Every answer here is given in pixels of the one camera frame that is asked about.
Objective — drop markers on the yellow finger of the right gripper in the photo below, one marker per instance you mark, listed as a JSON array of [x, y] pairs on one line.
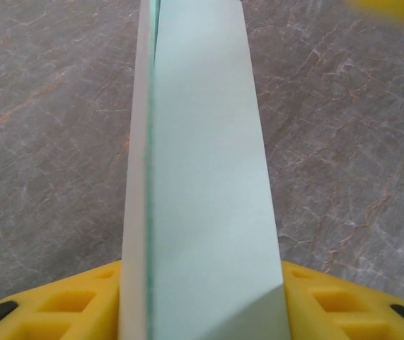
[[399, 7]]

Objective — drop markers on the light teal paper box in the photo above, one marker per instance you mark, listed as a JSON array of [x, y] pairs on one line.
[[205, 177]]

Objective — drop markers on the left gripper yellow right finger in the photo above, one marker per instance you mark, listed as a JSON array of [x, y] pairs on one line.
[[357, 318]]

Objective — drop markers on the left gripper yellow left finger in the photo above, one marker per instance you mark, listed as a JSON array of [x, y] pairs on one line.
[[46, 318]]

